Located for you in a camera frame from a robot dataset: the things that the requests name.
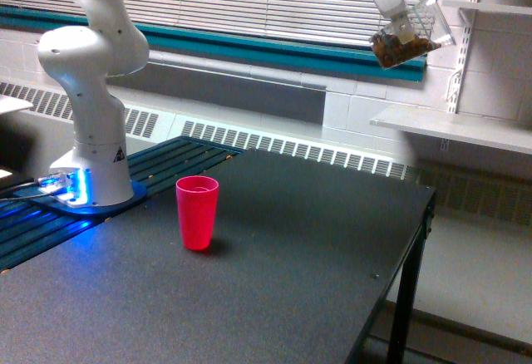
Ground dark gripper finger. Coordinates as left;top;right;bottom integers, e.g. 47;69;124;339
392;11;416;44

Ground clear plastic cup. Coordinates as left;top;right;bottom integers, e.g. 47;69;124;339
369;0;456;69

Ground brown granular contents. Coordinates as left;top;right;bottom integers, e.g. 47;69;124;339
370;33;441;69

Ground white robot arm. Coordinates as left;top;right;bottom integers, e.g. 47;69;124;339
37;0;150;209

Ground teal window sill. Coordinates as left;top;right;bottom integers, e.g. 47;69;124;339
0;5;428;84

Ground white radiator heater cover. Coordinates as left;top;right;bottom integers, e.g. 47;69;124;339
1;79;421;182

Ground pink plastic cup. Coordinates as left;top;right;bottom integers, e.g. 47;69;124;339
175;175;219;251

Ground black table leg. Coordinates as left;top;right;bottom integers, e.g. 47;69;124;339
386;196;436;363

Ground white object at left edge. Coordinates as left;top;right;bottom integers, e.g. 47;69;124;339
0;95;33;115

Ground white shelf bracket rail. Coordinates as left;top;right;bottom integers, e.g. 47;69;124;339
446;0;479;114

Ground upper white wall shelf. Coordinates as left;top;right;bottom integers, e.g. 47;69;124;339
442;0;532;16

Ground white wall shelf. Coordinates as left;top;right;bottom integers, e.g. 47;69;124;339
442;0;532;16
370;106;531;155

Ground lower white wall shelf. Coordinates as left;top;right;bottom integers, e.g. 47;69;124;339
370;106;531;155

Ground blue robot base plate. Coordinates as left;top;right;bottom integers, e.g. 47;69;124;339
12;180;148;217

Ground black cable at base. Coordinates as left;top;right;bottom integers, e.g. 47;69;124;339
0;179;67;203

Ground teal slatted rail surface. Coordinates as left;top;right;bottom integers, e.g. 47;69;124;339
1;136;243;270

